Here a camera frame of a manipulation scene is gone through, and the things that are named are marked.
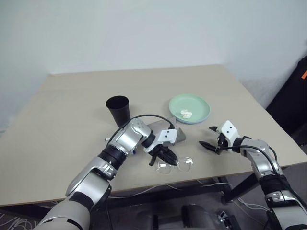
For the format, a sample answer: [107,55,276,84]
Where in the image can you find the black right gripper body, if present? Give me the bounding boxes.
[214,132,233,156]

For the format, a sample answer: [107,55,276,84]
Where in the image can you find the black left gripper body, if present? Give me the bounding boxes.
[143,141,174,157]

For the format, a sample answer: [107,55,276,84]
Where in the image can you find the grey glasses case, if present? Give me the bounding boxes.
[146,120,187,145]

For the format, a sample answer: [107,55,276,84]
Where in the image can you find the black plastic cup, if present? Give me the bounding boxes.
[105,95,132,127]

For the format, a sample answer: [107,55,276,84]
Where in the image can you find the black case with orange label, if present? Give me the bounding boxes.
[265,56,307,146]

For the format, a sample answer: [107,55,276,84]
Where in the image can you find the light blue plate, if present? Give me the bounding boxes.
[170,112,211,125]

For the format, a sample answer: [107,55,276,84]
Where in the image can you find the mint green plate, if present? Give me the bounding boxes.
[168,94,211,122]

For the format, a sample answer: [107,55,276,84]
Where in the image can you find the dark rounded shape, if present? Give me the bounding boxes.
[112,205,160,230]
[180,203,218,230]

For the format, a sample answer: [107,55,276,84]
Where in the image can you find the small black device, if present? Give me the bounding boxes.
[217,209,242,230]

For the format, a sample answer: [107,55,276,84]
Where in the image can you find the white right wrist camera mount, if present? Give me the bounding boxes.
[216,120,240,142]

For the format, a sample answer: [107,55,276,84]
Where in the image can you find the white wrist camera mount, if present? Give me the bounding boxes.
[155,128,178,145]
[216,120,240,142]

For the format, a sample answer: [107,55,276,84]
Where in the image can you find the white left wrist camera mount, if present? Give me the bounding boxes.
[155,128,178,145]

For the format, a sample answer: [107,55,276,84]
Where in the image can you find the clear frame glasses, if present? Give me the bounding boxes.
[155,156,195,173]

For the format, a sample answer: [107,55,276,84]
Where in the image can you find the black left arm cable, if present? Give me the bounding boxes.
[112,114,176,135]

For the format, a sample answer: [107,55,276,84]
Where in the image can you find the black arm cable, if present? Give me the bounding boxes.
[222,144,307,207]
[112,114,176,135]

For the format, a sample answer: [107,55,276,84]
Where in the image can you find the black metal table frame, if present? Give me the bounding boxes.
[105,165,264,207]

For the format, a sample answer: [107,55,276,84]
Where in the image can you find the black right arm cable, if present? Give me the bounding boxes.
[222,144,307,207]

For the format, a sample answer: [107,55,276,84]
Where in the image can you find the white cable under table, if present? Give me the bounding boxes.
[198,181,273,213]

